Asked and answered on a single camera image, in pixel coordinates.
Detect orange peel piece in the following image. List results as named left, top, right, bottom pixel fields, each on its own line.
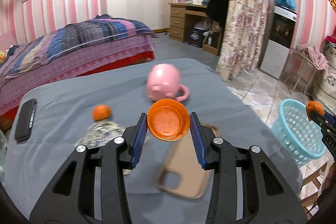
left=306, top=100, right=325, bottom=121

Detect orange plastic bowl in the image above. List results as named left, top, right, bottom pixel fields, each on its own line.
left=147, top=99, right=190, bottom=141

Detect tan phone case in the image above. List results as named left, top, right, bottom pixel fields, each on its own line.
left=155, top=132, right=211, bottom=200

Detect teal plastic laundry basket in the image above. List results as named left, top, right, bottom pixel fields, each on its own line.
left=270, top=99, right=326, bottom=167

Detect floral covered furniture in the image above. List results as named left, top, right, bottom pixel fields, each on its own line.
left=313, top=42, right=336, bottom=114

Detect patterned small wrapper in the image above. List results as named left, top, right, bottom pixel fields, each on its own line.
left=74, top=119, right=125, bottom=149

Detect orange tangerine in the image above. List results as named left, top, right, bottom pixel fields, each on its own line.
left=92, top=104, right=112, bottom=121

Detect grey bed cover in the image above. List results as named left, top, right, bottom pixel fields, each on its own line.
left=4, top=59, right=305, bottom=223

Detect pink pig mug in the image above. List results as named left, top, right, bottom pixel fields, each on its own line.
left=146, top=63, right=190, bottom=102

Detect metal folding rack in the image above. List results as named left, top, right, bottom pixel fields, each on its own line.
left=284, top=47, right=318, bottom=96

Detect pink clothes on rack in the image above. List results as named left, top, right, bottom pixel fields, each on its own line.
left=296, top=44, right=329, bottom=79

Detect white water dispenser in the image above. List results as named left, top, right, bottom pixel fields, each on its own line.
left=260, top=5, right=297, bottom=79

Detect red clothes pile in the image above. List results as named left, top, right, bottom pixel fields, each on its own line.
left=325, top=34, right=336, bottom=44

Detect bed with plaid quilt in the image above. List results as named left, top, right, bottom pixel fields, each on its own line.
left=1, top=14, right=155, bottom=119

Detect black box under desk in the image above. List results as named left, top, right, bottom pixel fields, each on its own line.
left=187, top=28, right=207, bottom=48

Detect black smartphone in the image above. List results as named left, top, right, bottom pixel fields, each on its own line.
left=14, top=99, right=37, bottom=142

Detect wooden desk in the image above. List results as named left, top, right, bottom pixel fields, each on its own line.
left=169, top=3, right=223, bottom=56

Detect floral curtain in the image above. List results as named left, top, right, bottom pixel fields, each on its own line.
left=216, top=0, right=268, bottom=81

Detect yellow duck plush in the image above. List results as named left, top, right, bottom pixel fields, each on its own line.
left=0, top=50, right=7, bottom=63

